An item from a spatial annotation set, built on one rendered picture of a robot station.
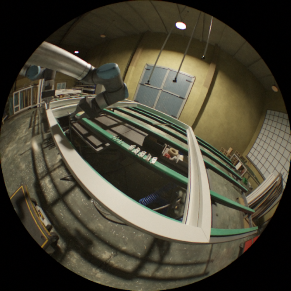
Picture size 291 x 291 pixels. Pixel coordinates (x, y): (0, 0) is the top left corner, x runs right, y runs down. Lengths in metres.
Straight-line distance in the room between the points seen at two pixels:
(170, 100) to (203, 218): 6.56
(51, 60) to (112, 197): 0.45
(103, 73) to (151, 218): 0.45
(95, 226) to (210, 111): 7.30
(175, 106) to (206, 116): 2.43
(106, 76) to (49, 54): 0.26
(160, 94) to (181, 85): 1.74
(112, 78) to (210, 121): 6.82
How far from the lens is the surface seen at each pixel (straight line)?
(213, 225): 0.52
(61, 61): 0.41
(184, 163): 0.98
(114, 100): 0.46
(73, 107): 0.86
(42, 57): 0.40
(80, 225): 1.17
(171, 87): 6.77
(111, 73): 0.37
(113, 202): 0.19
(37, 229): 1.10
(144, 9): 9.08
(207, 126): 6.93
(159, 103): 6.75
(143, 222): 0.19
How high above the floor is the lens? 1.11
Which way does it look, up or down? 31 degrees down
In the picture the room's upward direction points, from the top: 22 degrees clockwise
